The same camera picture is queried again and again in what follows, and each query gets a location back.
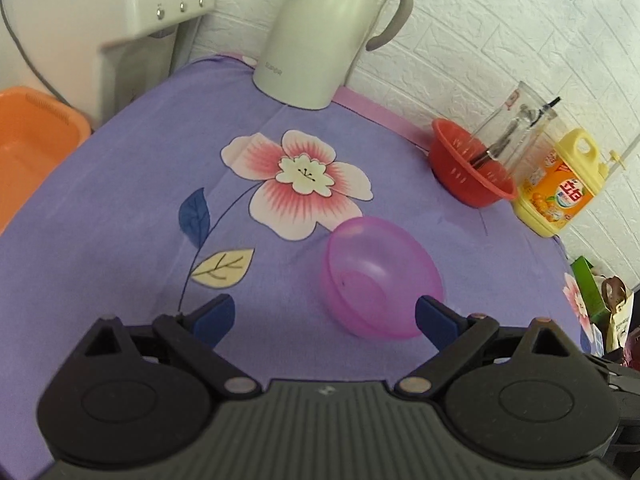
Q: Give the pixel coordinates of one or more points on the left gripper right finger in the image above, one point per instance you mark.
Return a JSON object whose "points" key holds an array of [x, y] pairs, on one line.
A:
{"points": [[460, 342]]}

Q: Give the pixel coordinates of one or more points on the red plastic colander basket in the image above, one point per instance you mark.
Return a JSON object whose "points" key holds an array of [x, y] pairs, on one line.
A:
{"points": [[450, 157]]}

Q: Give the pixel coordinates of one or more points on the purple translucent plastic bowl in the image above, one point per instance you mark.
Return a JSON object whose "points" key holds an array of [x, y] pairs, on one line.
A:
{"points": [[372, 274]]}

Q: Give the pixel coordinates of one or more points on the orange plastic basin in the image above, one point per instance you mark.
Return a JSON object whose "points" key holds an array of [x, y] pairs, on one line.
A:
{"points": [[37, 133]]}

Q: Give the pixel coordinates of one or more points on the brown and white package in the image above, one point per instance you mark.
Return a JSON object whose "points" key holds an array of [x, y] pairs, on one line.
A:
{"points": [[619, 303]]}

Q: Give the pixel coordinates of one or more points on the white water dispenser appliance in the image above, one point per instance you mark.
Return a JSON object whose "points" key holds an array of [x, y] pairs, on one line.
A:
{"points": [[96, 56]]}

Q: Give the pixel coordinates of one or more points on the yellow dish soap bottle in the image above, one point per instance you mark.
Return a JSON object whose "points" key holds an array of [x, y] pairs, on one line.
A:
{"points": [[559, 178]]}

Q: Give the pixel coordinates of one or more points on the black stirring stick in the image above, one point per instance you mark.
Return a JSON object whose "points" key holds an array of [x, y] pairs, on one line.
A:
{"points": [[517, 127]]}

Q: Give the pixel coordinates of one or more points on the white thermos jug grey handle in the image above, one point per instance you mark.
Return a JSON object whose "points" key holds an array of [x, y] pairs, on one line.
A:
{"points": [[312, 44]]}

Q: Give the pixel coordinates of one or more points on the clear glass pitcher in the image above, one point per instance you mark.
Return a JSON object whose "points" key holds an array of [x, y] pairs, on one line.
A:
{"points": [[531, 96]]}

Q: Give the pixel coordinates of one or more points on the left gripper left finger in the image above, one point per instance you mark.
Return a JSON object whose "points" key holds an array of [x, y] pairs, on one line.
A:
{"points": [[191, 341]]}

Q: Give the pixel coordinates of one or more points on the green box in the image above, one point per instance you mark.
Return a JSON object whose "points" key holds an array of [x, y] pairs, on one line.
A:
{"points": [[591, 291]]}

